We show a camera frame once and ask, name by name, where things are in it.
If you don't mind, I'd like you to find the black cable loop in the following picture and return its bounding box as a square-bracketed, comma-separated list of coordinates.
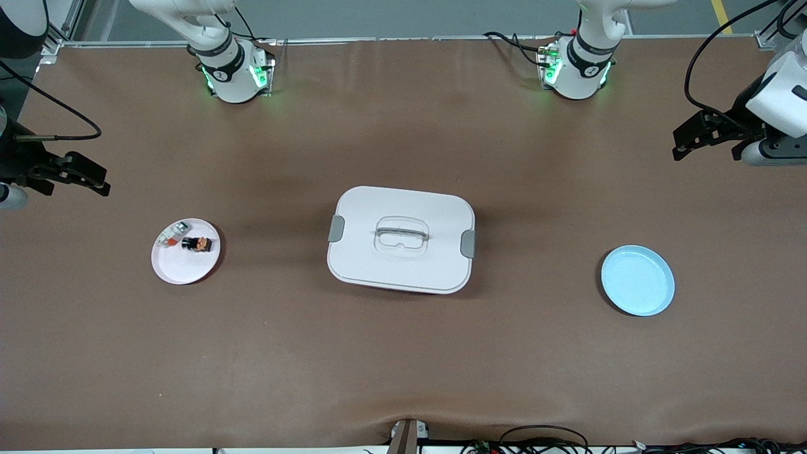
[498, 425, 591, 454]

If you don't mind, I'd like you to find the black cable bundle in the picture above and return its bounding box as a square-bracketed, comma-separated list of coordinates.
[463, 437, 807, 454]

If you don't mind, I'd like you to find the aluminium frame with black struts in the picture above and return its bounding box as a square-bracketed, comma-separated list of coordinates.
[38, 0, 86, 65]

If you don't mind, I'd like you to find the black cable at arm base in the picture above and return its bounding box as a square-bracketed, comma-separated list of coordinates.
[484, 30, 549, 67]

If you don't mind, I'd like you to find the white lidded box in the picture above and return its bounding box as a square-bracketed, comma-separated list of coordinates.
[327, 185, 476, 295]

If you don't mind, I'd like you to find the brown table cover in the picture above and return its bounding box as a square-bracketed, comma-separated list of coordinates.
[0, 37, 807, 450]

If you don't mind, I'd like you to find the light blue round plate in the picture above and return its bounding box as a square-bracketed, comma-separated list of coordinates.
[600, 245, 676, 317]

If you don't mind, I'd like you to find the aluminium frame corner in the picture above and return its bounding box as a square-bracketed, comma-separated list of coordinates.
[753, 0, 807, 51]

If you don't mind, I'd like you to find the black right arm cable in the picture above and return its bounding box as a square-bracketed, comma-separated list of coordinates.
[0, 60, 102, 141]

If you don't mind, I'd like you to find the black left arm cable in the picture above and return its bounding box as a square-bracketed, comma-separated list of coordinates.
[684, 0, 782, 132]

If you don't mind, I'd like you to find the brown post with metal bracket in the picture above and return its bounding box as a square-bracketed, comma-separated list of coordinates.
[388, 419, 431, 454]

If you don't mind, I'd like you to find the pink round plate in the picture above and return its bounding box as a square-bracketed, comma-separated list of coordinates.
[151, 218, 222, 286]

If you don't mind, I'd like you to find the silver table edge rail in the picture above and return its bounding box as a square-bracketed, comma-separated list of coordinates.
[60, 33, 760, 49]

